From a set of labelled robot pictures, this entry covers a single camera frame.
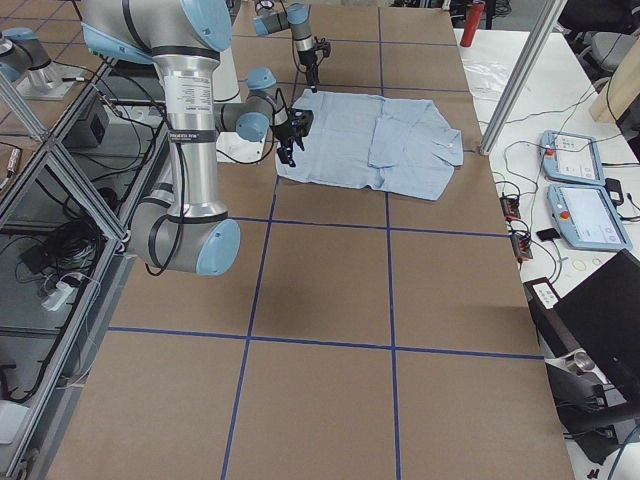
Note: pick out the black laptop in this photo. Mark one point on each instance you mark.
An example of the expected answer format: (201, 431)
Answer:
(602, 314)

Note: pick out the black office chair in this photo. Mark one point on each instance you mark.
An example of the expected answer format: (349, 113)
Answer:
(601, 33)

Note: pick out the red bottle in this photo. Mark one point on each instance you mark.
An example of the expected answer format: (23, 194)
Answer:
(473, 19)

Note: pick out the blue teach pendant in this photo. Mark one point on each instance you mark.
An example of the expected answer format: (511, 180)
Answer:
(571, 158)
(586, 218)

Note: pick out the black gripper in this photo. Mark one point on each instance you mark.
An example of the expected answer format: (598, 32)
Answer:
(307, 59)
(283, 133)

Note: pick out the white power strip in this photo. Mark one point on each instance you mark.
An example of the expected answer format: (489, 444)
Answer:
(58, 297)

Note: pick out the grey aluminium frame post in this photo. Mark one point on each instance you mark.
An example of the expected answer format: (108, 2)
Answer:
(524, 65)

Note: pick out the light blue button-up shirt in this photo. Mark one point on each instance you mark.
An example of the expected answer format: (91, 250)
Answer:
(400, 146)

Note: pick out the blue teach pendant near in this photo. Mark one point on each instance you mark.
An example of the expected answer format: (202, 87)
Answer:
(586, 218)

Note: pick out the blue teach pendant far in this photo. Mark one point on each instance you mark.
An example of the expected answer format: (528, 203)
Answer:
(571, 158)

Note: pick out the clear plastic bag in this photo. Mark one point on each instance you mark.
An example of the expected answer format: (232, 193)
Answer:
(487, 77)

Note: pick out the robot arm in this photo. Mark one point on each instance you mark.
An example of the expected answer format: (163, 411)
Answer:
(183, 225)
(275, 16)

